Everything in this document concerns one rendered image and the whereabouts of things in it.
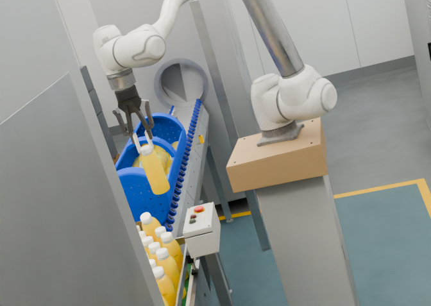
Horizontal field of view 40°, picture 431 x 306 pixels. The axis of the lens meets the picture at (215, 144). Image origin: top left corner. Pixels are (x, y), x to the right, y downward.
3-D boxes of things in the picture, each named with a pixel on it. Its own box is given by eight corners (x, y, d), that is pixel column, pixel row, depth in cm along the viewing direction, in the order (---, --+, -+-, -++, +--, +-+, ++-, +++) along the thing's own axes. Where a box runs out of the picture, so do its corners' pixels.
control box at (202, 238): (220, 225, 217) (213, 200, 214) (219, 252, 198) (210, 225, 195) (194, 231, 218) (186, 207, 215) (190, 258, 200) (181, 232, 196)
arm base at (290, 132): (306, 122, 264) (303, 110, 263) (296, 139, 245) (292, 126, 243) (269, 130, 272) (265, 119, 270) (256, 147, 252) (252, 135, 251)
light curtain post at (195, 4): (270, 245, 401) (199, -3, 350) (270, 249, 395) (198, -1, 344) (261, 247, 402) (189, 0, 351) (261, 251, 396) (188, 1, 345)
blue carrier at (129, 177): (193, 156, 320) (178, 106, 311) (177, 229, 237) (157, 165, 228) (142, 167, 323) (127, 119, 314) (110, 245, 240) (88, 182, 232)
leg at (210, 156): (233, 219, 455) (211, 144, 436) (233, 222, 450) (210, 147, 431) (226, 221, 456) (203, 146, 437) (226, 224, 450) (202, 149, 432)
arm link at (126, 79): (108, 72, 204) (114, 88, 205) (102, 77, 195) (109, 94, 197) (133, 65, 202) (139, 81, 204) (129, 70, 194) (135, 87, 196)
